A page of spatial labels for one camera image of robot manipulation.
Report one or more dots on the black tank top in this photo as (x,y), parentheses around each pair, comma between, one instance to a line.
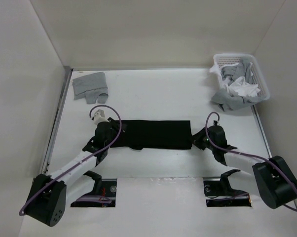
(155,134)

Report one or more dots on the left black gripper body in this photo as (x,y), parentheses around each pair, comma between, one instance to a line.
(113,133)

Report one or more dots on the folded grey tank top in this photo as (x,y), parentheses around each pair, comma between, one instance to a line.
(93,88)

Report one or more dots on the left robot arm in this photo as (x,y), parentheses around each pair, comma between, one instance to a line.
(51,194)

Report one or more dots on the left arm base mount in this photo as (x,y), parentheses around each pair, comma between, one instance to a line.
(102,194)

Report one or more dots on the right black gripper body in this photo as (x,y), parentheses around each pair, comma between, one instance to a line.
(202,141)

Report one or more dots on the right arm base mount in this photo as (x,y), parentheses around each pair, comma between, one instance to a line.
(219,193)

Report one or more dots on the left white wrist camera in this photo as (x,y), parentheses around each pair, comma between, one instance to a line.
(98,117)

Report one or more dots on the grey tank top in basket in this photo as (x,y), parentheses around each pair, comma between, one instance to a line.
(227,102)

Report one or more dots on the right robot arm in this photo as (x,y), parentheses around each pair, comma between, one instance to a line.
(270,179)

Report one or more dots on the white plastic basket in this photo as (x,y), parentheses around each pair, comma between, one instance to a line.
(222,59)

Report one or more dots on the white tank top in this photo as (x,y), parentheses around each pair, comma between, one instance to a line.
(238,87)

